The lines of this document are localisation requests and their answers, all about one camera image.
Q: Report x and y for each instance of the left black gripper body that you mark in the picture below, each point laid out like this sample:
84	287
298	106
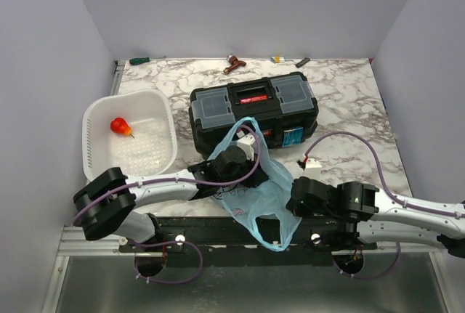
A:
246	168

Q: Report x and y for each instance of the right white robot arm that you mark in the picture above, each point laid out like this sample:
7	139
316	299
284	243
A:
364	214

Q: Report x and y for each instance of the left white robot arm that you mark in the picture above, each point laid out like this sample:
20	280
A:
106	205

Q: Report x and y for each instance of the red fake pear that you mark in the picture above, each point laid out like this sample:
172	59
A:
120	126

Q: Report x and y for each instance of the black plastic toolbox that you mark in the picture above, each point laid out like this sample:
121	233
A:
284	107

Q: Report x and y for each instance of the white plastic basket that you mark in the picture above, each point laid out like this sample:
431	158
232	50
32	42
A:
133	131

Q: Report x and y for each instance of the brown faucet tap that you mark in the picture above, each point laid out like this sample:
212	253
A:
234	63

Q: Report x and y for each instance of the yellow white small connector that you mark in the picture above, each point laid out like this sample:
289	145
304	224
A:
278	59

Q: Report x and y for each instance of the small black clip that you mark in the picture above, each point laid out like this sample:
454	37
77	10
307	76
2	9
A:
302	62

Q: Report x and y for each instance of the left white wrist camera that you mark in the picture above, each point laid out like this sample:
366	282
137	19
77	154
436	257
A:
247	143

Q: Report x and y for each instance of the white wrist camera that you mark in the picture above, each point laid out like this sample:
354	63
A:
311	168
247	143

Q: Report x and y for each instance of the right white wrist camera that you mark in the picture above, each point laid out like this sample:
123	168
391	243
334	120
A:
311	168

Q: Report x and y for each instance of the green handled screwdriver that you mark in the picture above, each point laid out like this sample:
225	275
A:
143	60

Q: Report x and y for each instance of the aluminium frame profile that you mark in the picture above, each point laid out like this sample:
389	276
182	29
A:
73	243

